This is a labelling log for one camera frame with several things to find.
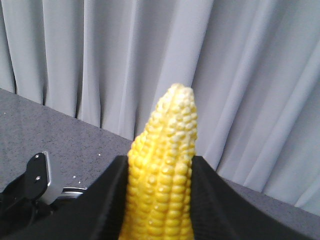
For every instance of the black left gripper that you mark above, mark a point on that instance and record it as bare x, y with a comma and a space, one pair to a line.
18, 212

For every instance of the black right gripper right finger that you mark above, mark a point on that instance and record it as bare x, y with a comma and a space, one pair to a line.
223, 210

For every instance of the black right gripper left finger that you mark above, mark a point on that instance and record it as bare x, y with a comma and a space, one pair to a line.
96, 215

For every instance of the yellow corn cob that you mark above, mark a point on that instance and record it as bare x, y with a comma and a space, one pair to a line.
158, 193

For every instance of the white pleated curtain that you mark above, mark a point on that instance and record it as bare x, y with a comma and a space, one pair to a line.
254, 66

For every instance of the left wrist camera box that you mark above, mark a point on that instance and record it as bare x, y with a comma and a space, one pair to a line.
43, 181

